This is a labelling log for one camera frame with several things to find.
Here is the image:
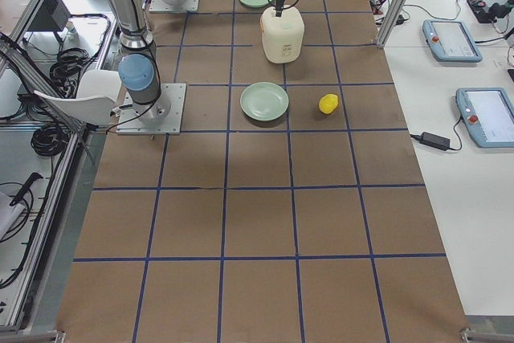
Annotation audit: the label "white rice cooker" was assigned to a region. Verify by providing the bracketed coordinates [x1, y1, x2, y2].
[260, 6, 304, 64]

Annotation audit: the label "green plate near lemon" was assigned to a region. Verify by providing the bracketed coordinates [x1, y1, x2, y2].
[240, 82, 289, 121]

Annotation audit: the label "yellow lemon toy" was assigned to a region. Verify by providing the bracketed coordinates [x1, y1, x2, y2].
[318, 93, 339, 115]

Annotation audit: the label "far teach pendant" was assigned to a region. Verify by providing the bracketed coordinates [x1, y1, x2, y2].
[422, 19, 483, 63]

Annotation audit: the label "teach pendant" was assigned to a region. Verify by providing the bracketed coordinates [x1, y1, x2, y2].
[422, 19, 483, 63]
[455, 88, 513, 148]

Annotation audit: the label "black power adapter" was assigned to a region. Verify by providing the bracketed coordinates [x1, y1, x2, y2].
[419, 132, 451, 151]

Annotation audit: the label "near teach pendant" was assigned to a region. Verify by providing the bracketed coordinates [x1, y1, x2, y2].
[455, 88, 513, 148]

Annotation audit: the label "aluminium frame post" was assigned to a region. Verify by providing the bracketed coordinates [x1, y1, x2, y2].
[375, 0, 426, 49]

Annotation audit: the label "coiled black cables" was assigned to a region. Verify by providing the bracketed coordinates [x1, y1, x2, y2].
[48, 47, 88, 99]

